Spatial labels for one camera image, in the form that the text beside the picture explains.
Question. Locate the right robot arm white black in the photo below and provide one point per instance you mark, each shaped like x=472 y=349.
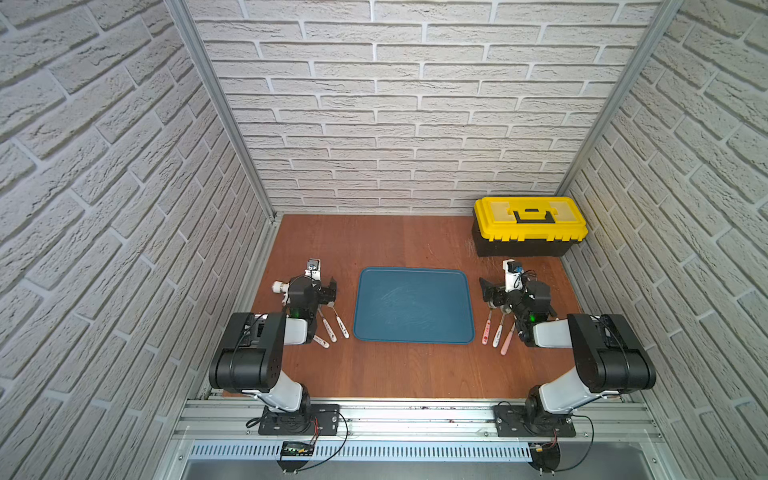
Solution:
x=609 y=359

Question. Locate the left controller board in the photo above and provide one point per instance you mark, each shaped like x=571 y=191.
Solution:
x=295 y=455

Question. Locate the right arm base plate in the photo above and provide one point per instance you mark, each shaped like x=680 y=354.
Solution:
x=518 y=421

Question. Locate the white handled fork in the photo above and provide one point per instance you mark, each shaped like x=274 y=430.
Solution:
x=331 y=334

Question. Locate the teal plastic tray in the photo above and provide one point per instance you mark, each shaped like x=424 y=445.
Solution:
x=413 y=305

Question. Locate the white handled spoon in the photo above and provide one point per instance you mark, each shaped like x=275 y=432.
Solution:
x=340 y=322
x=321 y=342

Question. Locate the right controller board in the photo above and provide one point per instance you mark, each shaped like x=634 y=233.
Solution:
x=545 y=458

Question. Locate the pink handled spoon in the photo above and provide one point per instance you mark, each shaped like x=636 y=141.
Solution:
x=487 y=327
x=499 y=330

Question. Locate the yellow black toolbox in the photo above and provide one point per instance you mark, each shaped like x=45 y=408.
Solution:
x=527 y=226

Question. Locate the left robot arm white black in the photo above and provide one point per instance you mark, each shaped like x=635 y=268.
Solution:
x=248 y=359

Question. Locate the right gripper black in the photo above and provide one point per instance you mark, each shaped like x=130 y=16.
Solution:
x=490 y=289

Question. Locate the white pipe fitting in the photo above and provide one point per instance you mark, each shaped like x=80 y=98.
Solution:
x=280 y=287

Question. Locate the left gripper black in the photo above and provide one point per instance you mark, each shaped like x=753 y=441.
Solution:
x=327 y=291

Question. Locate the aluminium front rail frame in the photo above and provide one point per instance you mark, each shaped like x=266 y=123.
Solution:
x=378 y=430

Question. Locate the controller board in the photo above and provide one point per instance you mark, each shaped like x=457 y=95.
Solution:
x=545 y=458
x=295 y=455

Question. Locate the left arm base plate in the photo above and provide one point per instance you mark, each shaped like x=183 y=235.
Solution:
x=317 y=420

